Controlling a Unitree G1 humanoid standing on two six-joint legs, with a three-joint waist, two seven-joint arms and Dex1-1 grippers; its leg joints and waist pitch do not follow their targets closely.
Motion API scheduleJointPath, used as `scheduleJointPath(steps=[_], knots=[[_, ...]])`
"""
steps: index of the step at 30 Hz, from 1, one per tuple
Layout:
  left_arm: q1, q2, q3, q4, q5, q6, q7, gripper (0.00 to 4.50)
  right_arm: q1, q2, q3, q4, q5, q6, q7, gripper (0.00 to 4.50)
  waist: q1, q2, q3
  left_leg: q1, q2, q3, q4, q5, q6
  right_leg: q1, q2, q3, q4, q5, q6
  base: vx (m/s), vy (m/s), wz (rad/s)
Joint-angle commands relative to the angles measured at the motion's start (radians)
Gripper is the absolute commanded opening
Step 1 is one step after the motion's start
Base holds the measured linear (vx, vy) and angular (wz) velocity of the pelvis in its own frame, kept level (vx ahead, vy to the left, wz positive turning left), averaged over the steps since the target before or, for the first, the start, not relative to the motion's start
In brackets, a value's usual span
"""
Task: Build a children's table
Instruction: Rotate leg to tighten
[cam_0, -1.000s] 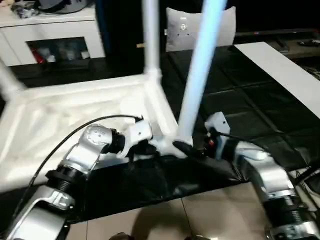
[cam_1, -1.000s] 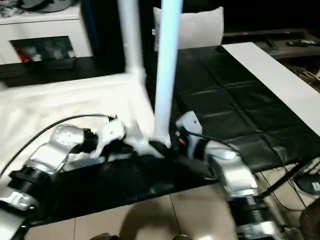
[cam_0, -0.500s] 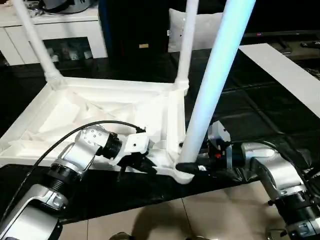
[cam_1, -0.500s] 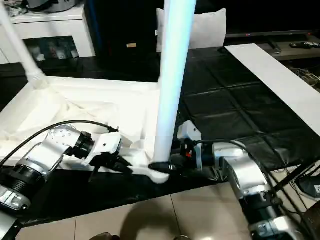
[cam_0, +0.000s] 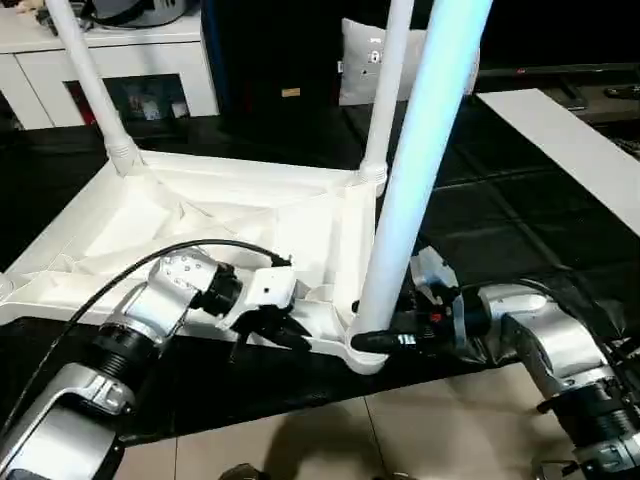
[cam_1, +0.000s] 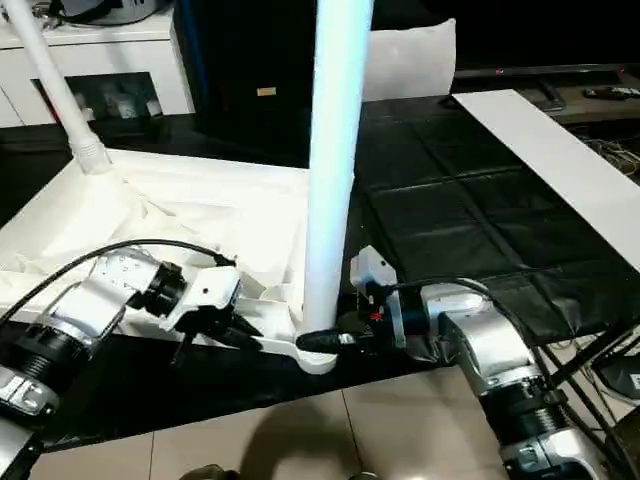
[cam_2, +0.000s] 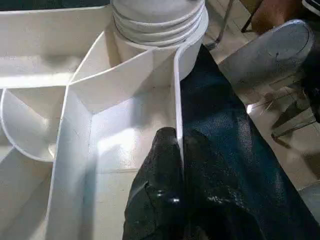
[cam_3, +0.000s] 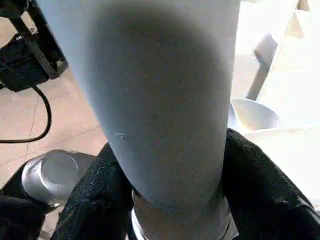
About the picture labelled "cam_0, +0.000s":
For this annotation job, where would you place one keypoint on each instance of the white plastic table top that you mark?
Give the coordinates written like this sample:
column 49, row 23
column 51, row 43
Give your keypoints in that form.
column 225, row 200

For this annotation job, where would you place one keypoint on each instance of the white plastic table leg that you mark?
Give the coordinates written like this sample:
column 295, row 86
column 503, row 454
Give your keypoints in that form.
column 387, row 90
column 90, row 85
column 420, row 150

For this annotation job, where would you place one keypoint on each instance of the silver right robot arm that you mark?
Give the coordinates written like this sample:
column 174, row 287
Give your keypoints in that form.
column 555, row 340

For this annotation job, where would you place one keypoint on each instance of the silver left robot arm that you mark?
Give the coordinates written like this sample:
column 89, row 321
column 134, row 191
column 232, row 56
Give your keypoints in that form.
column 140, row 310

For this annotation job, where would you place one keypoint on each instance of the brown round object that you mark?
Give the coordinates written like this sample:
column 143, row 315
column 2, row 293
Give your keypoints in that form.
column 245, row 472

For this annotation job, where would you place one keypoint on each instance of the black mat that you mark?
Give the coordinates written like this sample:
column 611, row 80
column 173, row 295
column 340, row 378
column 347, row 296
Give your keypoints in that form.
column 525, row 210

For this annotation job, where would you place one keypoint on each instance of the small brass object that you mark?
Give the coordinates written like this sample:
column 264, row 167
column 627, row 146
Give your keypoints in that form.
column 291, row 92

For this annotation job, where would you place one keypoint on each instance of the small white jar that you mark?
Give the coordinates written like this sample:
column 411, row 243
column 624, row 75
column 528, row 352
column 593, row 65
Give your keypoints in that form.
column 177, row 110

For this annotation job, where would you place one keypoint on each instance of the white flat board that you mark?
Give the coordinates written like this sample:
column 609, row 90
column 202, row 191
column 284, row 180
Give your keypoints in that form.
column 565, row 135

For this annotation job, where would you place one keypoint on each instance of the grey pillow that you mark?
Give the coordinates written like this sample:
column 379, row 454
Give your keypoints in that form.
column 360, row 60

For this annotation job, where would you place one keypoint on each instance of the black cabinet blue edge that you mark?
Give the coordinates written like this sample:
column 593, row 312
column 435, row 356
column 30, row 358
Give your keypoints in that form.
column 275, row 50

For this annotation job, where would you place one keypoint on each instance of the black television stand foot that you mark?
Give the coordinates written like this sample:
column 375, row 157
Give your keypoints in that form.
column 575, row 95

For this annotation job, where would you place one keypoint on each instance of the black bar pink mark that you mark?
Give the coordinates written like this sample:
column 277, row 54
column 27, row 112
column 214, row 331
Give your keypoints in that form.
column 560, row 71

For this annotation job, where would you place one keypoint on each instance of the brown low sideboard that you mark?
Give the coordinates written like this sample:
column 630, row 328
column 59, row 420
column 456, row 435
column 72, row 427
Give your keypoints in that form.
column 615, row 107

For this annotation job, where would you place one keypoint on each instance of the white cabinet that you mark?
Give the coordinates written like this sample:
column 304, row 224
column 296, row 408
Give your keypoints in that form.
column 150, row 55

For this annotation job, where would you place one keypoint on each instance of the black remote control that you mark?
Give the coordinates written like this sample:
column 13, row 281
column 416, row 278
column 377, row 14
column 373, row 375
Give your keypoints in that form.
column 622, row 91

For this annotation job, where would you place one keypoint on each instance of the grey helmet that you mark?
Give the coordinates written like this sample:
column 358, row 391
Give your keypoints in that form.
column 140, row 12

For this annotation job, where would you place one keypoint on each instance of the black crumpled bag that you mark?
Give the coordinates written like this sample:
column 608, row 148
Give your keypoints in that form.
column 47, row 15

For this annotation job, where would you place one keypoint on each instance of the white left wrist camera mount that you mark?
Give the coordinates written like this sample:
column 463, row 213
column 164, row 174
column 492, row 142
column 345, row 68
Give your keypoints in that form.
column 270, row 290

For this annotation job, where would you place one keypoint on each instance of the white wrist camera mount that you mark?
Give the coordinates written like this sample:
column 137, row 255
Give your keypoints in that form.
column 435, row 265
column 270, row 290

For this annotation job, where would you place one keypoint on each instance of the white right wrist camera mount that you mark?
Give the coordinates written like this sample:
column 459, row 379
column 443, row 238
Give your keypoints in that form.
column 435, row 265

